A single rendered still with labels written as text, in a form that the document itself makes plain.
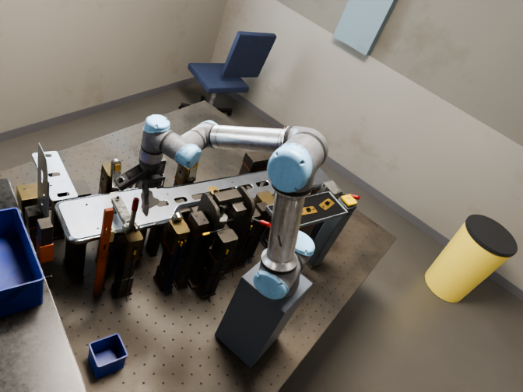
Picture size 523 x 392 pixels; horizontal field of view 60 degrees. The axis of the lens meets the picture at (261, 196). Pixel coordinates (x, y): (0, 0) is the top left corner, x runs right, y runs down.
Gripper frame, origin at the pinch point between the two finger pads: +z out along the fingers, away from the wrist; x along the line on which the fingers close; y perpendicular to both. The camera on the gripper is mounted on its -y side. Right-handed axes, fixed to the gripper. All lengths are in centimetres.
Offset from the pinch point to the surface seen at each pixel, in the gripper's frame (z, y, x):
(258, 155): 16, 81, 31
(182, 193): 19.3, 31.3, 17.7
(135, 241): 14.3, -0.4, -6.0
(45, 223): -0.8, -30.4, -2.4
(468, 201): 71, 299, -4
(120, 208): 11.9, -0.7, 9.5
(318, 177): 20, 109, 11
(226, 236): 11.4, 32.3, -16.4
